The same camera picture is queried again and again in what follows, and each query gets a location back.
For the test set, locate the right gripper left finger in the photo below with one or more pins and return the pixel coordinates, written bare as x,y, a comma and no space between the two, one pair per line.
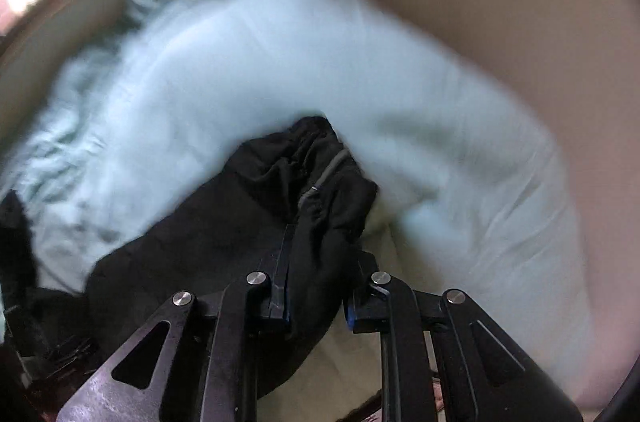
275,265

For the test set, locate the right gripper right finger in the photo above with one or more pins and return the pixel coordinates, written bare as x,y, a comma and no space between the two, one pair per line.
364,310

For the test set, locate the black hooded sweatshirt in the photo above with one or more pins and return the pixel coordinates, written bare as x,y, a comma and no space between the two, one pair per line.
298,188

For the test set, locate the light green duvet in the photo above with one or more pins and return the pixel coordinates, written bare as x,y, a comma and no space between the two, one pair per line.
122,124

